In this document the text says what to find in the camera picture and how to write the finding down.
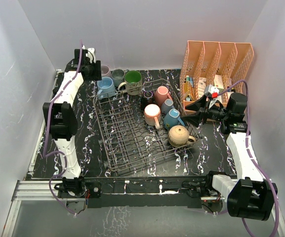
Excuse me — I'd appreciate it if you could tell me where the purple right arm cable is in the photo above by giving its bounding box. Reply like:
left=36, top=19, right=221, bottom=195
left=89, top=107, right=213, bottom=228
left=217, top=79, right=280, bottom=237

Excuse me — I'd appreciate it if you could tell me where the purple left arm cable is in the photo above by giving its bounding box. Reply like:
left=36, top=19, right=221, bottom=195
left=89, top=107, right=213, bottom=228
left=43, top=39, right=88, bottom=215

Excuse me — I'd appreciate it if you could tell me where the small grey-blue heart mug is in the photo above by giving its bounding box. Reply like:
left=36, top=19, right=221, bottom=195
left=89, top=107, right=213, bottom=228
left=161, top=99, right=174, bottom=116

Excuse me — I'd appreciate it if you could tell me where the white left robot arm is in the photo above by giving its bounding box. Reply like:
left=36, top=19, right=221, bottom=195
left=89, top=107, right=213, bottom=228
left=42, top=46, right=102, bottom=180

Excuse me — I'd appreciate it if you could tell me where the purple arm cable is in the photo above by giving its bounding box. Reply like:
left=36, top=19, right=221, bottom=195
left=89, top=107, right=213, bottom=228
left=43, top=39, right=88, bottom=215
left=217, top=79, right=280, bottom=237

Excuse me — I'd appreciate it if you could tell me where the lilac mug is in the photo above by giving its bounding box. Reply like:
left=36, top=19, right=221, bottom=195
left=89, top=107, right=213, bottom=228
left=101, top=65, right=112, bottom=78

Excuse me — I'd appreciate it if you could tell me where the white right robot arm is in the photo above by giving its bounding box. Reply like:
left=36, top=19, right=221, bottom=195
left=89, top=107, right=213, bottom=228
left=182, top=92, right=278, bottom=221

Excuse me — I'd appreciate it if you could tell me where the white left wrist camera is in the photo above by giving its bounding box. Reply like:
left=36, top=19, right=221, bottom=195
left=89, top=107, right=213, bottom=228
left=87, top=48, right=96, bottom=63

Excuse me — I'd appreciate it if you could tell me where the dark grey-green mug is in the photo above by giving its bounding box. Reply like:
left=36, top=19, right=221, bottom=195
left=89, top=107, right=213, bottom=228
left=112, top=69, right=128, bottom=87

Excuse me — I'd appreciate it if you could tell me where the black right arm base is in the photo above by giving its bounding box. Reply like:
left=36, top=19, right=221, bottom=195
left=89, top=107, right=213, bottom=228
left=181, top=171, right=225, bottom=201

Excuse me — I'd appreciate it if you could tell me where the light blue mug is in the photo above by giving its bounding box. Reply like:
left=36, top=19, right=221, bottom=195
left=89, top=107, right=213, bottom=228
left=97, top=77, right=116, bottom=99

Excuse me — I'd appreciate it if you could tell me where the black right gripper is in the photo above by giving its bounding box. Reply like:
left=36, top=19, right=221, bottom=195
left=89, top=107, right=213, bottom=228
left=181, top=95, right=230, bottom=127

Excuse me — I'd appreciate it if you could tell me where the tan brown mug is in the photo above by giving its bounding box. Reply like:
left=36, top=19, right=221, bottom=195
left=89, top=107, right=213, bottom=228
left=168, top=125, right=197, bottom=148

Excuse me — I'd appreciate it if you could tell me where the cream scalloped mug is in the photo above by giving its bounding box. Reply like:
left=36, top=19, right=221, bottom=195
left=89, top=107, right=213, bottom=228
left=140, top=91, right=154, bottom=111

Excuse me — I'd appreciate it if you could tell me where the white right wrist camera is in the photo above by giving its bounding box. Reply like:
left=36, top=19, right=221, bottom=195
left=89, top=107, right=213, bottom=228
left=204, top=84, right=219, bottom=108

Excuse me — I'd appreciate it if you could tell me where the white mug green inside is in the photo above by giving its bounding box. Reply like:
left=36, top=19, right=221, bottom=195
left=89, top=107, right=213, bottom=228
left=118, top=70, right=143, bottom=96

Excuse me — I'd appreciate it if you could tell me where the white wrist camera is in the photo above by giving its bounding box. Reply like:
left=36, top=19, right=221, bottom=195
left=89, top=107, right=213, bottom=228
left=87, top=48, right=96, bottom=63
left=204, top=84, right=219, bottom=108

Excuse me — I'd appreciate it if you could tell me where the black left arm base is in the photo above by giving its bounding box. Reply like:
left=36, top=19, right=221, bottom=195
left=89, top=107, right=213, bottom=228
left=54, top=177, right=102, bottom=199

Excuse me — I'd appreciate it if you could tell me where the orange plastic file organizer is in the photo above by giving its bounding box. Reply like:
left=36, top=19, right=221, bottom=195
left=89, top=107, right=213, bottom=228
left=180, top=40, right=254, bottom=115

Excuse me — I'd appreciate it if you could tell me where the peach pink speckled mug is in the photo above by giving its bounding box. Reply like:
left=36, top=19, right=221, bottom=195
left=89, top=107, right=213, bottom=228
left=144, top=104, right=161, bottom=129

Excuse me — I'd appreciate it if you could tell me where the aluminium frame rail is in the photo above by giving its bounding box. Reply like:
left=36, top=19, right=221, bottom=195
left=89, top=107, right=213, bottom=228
left=2, top=181, right=285, bottom=237

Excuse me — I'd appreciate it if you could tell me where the grey wire dish rack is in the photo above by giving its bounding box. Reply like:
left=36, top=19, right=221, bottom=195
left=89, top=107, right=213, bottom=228
left=93, top=90, right=202, bottom=176

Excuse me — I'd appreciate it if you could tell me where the teal floral mug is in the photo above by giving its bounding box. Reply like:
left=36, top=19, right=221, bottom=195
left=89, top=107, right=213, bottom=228
left=163, top=109, right=186, bottom=130

